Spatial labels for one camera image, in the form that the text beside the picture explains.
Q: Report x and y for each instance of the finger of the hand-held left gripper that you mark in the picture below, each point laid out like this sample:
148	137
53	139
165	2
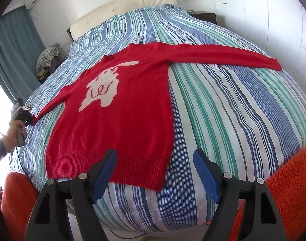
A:
27	108
30	123

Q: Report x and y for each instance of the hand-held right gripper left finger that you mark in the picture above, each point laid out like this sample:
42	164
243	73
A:
102	180

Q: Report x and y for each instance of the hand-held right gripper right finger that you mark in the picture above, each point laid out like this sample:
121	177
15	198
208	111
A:
205	178

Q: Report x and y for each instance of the red sweater with white figure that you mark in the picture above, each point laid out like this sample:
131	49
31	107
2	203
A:
117	120

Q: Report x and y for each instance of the pile of checked clothes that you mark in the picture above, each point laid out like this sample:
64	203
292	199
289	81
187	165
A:
46	57

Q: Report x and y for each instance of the person's left hand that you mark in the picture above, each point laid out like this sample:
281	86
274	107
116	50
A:
11	138

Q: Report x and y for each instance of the teal curtain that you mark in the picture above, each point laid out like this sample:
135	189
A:
14	50

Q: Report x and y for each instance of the striped bed sheet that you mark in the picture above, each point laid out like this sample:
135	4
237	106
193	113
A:
218	105

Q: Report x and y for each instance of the orange fleece clothing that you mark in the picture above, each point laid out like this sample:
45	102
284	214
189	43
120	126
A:
288	193

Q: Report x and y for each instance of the dark wooden nightstand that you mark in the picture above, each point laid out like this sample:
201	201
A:
205	17

